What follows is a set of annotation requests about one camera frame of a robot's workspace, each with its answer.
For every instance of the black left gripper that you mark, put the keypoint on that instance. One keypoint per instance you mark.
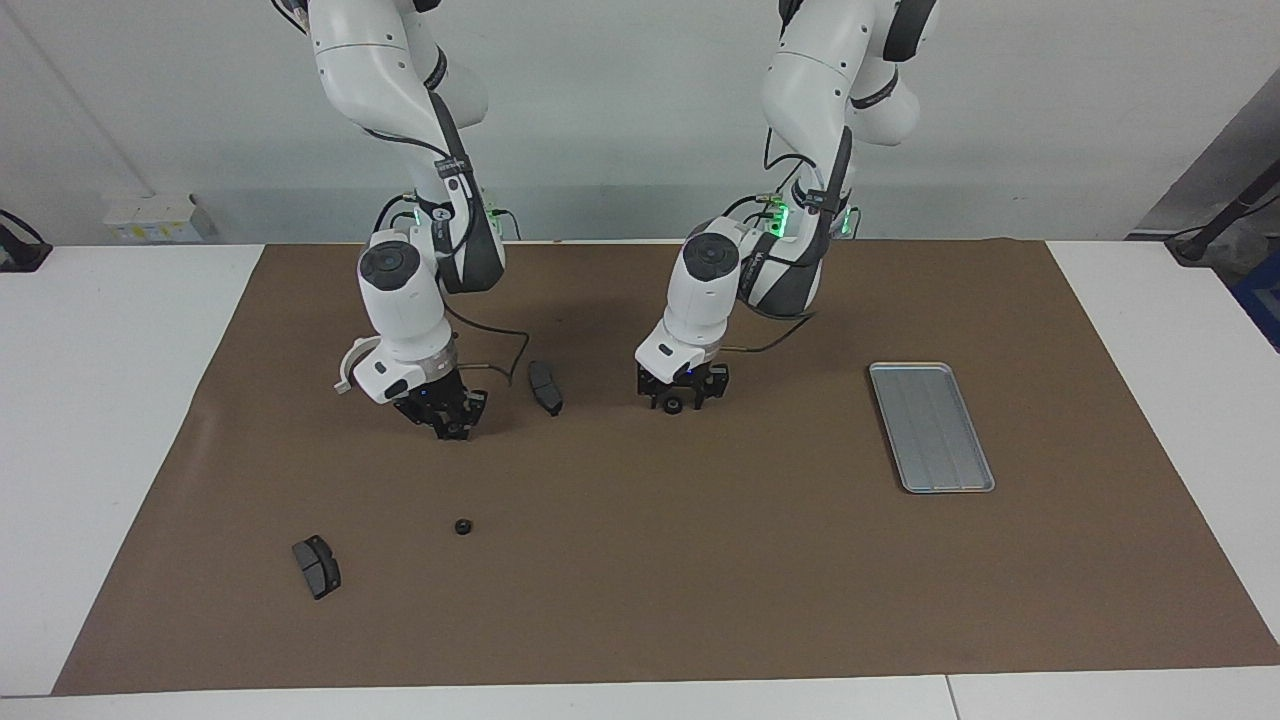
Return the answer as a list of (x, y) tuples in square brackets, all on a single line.
[(680, 380)]

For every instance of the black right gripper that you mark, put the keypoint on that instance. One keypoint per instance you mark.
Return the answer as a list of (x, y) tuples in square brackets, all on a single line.
[(445, 400)]

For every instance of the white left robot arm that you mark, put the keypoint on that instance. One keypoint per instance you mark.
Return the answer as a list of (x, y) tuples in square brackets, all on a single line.
[(705, 290)]

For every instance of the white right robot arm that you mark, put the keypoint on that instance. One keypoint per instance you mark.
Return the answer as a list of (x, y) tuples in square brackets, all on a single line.
[(400, 300)]

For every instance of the silver metal tray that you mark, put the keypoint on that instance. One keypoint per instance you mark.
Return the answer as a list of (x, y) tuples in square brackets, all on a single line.
[(935, 440)]

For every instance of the dark grey brake pad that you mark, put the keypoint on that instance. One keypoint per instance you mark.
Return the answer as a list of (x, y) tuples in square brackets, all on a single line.
[(545, 390), (318, 570)]

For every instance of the brown table mat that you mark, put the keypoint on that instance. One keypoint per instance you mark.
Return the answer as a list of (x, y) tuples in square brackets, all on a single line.
[(700, 550)]

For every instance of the black clamp base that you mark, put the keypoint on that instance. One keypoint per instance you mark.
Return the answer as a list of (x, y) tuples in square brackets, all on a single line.
[(20, 255)]

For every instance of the black stand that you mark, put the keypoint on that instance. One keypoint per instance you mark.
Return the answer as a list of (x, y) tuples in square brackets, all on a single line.
[(1195, 243)]

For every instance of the blue crate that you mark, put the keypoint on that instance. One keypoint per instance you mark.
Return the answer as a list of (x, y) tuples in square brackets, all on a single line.
[(1262, 300)]

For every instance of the white curved plastic bracket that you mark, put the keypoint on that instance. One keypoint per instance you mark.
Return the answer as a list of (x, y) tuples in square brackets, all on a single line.
[(343, 378)]

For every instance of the white wall socket box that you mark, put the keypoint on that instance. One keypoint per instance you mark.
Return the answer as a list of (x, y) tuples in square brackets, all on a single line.
[(150, 220)]

